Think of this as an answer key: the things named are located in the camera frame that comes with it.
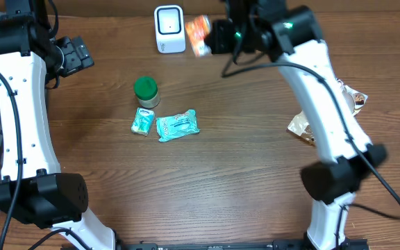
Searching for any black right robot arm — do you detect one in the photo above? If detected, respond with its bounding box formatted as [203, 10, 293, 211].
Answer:
[206, 1, 387, 249]

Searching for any brown bread snack bag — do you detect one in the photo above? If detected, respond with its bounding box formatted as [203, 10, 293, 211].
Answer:
[287, 78, 368, 146]

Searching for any orange tissue pack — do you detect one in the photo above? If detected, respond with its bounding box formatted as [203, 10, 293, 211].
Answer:
[185, 15, 212, 57]

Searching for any small teal tissue pack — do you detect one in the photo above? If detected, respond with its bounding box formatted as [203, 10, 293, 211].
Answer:
[131, 108, 155, 136]

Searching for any teal wet wipes pack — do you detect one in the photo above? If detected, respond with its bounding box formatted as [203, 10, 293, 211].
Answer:
[156, 109, 200, 142]

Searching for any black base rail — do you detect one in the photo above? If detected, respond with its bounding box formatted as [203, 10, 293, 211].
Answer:
[60, 239, 371, 250]

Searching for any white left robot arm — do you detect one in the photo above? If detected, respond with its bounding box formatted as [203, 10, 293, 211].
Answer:
[0, 0, 122, 249]

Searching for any white barcode scanner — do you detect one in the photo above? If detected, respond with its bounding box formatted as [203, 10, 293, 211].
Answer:
[154, 5, 186, 53]

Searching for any green lid jar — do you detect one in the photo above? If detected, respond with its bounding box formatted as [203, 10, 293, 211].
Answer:
[133, 76, 160, 108]

